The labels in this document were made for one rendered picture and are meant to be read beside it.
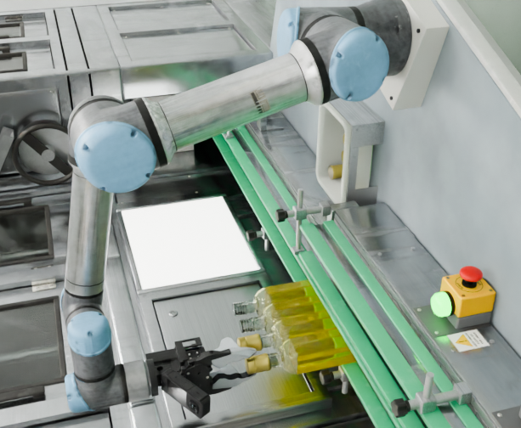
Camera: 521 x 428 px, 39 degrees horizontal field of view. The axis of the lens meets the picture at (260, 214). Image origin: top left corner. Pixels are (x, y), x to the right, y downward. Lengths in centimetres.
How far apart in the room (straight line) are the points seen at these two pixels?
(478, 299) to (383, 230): 34
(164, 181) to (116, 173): 128
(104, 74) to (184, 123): 116
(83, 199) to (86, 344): 26
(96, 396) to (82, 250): 27
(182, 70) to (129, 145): 123
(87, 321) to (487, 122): 78
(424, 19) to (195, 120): 47
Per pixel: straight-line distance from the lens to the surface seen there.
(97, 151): 114
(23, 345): 185
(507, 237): 130
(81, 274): 141
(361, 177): 171
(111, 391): 142
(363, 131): 165
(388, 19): 140
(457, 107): 139
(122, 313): 182
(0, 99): 234
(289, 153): 211
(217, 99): 118
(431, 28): 138
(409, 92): 146
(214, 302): 183
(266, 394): 159
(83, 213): 136
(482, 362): 131
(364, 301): 142
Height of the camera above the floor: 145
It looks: 14 degrees down
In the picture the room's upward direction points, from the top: 99 degrees counter-clockwise
